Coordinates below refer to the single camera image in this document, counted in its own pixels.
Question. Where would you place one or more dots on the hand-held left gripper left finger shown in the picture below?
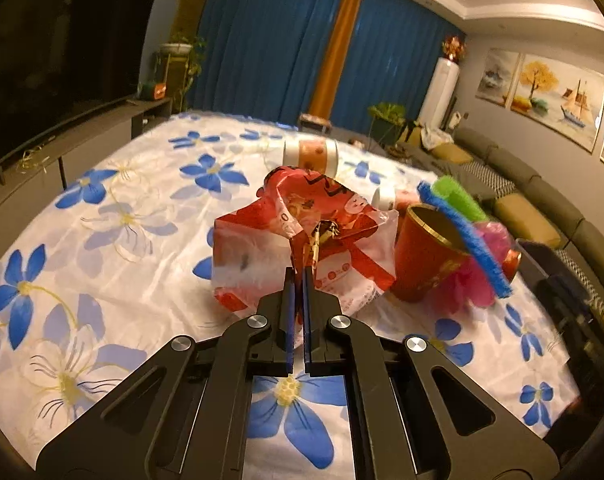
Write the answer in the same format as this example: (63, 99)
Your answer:
(291, 320)

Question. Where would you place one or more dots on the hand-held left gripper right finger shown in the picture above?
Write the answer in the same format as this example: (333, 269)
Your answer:
(308, 320)

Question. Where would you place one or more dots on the red printed plastic bag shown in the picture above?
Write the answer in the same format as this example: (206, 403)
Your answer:
(352, 245)

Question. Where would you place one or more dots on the gold foil wrapper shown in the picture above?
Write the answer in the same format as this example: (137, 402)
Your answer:
(324, 234)

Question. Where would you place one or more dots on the pink plastic bag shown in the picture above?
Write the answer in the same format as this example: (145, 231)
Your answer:
(462, 285)

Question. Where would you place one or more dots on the white orange paper cup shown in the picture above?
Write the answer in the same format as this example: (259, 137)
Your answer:
(309, 155)

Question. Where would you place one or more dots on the red paper cup gold rim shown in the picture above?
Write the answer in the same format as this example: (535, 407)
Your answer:
(422, 265)

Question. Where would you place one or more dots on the small white orange can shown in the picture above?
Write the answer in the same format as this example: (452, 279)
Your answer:
(392, 197)

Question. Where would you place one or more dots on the blue floral tablecloth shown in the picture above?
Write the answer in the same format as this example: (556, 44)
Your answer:
(131, 260)

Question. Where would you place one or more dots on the blue fuzzy stick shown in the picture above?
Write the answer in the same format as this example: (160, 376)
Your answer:
(474, 242)

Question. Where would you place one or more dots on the green fuzzy stick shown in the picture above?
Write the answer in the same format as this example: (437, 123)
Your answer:
(457, 195)

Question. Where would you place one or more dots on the green potted floor plant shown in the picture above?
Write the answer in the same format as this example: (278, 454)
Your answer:
(387, 117)

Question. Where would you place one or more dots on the small yellow cushion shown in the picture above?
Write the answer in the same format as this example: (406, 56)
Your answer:
(452, 152)

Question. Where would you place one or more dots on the white plastic bag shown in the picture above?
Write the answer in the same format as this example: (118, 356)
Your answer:
(432, 135)

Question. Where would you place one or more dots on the black white patterned cushion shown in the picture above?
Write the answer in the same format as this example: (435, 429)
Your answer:
(489, 180)

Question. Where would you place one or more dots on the large yellow cushion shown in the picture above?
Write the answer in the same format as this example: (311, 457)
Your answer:
(527, 217)

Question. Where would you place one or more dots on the grey sectional sofa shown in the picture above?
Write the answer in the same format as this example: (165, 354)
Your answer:
(527, 175)

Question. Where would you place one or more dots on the white standing air conditioner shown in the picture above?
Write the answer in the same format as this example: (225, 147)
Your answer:
(439, 90)

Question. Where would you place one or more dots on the small orange green device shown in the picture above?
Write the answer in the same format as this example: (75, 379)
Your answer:
(154, 91)

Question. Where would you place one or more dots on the grey television stand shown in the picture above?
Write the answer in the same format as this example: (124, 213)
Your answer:
(96, 135)

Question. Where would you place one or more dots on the blue curtain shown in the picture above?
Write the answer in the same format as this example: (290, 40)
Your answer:
(397, 60)
(262, 50)

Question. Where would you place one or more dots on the orange curtain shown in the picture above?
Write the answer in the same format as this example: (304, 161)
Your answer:
(339, 50)

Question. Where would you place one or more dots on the trailing plant in white pot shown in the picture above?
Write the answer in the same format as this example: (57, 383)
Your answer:
(181, 50)

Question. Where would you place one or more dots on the grey seascape painting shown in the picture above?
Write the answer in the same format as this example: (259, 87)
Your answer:
(497, 77)

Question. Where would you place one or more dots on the red gold flower decoration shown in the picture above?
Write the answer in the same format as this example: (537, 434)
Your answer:
(454, 49)

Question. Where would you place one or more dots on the yellow tree sailboat painting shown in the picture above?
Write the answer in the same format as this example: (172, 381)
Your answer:
(557, 100)

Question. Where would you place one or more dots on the black flat television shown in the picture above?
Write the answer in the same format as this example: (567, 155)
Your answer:
(56, 60)

